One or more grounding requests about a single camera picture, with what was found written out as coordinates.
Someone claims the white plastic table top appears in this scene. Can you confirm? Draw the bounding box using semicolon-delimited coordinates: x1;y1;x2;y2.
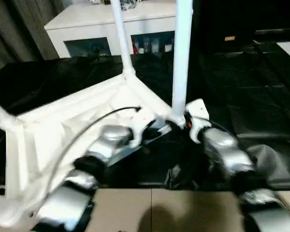
1;71;184;218

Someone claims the dark long bar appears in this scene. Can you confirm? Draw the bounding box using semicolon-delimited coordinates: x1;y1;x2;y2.
253;29;290;37

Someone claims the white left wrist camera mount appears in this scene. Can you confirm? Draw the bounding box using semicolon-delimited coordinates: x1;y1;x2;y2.
129;110;160;148

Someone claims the grey curtain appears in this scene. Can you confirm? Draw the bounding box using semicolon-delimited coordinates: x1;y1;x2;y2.
0;0;63;73

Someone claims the dark clutter on cabinet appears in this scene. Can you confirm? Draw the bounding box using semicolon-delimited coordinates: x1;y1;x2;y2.
119;0;142;10

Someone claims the black work mat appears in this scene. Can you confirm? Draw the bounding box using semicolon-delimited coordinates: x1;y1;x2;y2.
0;41;290;191

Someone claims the tall white bottle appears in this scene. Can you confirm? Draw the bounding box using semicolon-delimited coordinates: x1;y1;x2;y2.
151;38;160;54

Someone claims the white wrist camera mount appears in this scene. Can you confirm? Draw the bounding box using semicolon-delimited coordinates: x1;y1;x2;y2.
185;99;211;143
129;110;160;148

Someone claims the white sideboard cabinet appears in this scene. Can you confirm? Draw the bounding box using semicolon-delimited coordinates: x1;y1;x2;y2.
43;0;178;58

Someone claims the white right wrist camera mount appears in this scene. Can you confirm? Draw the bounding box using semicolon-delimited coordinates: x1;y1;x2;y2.
185;99;211;143

